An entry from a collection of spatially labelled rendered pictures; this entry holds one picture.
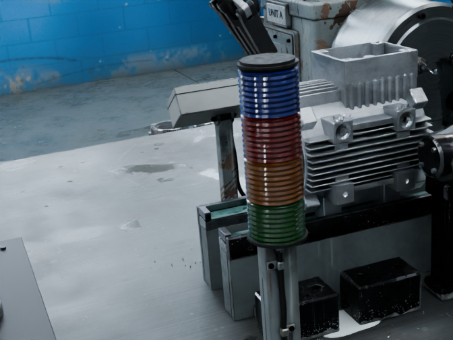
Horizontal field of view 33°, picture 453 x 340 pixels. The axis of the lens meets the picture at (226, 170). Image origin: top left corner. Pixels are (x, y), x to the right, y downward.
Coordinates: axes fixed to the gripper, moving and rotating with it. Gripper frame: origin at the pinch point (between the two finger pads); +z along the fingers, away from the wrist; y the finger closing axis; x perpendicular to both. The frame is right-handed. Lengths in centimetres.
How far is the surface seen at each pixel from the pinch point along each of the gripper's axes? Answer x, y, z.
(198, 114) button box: 11.4, 13.2, 2.4
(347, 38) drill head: -22.6, 27.7, 14.9
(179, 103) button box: 12.8, 13.6, -1.0
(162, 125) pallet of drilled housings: 1, 257, 90
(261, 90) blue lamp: 11.4, -38.3, -15.7
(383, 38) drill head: -24.1, 15.8, 14.1
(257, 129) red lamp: 13.8, -37.8, -12.5
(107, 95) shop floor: 5, 485, 126
